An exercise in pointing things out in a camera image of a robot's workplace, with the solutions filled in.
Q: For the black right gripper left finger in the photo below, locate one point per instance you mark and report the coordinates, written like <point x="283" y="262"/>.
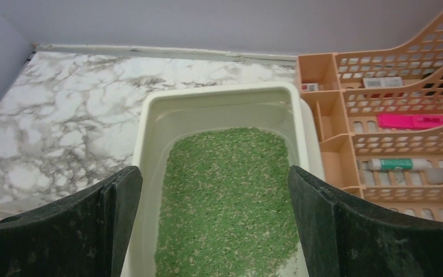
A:
<point x="84" y="234"/>

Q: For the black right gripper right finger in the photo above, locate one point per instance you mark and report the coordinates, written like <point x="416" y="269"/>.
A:
<point x="343" y="235"/>

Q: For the green cat litter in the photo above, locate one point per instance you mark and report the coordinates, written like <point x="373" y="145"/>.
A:
<point x="225" y="208"/>

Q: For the white plastic litter box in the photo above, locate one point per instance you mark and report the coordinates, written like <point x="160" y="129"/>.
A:
<point x="169" y="116"/>

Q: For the small white red box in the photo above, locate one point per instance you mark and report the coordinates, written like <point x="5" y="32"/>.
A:
<point x="310" y="87"/>

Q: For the green marker pen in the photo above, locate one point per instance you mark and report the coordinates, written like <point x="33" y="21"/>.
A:
<point x="390" y="164"/>

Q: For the orange mesh file organizer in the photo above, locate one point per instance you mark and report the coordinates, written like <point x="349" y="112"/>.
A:
<point x="345" y="117"/>

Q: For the pink marker pen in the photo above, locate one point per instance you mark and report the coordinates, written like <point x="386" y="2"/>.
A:
<point x="414" y="122"/>

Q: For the white marker pen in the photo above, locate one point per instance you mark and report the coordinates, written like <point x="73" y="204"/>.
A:
<point x="382" y="82"/>

